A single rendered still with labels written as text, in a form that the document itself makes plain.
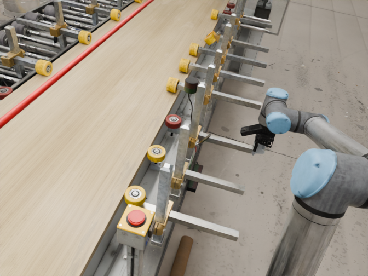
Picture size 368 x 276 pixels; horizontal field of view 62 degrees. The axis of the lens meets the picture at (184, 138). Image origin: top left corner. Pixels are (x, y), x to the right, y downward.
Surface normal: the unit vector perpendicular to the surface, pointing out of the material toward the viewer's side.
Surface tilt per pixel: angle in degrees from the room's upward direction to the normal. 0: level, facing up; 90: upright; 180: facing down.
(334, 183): 58
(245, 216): 0
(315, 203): 76
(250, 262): 0
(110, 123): 0
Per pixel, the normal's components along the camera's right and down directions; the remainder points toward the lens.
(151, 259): 0.12, -0.75
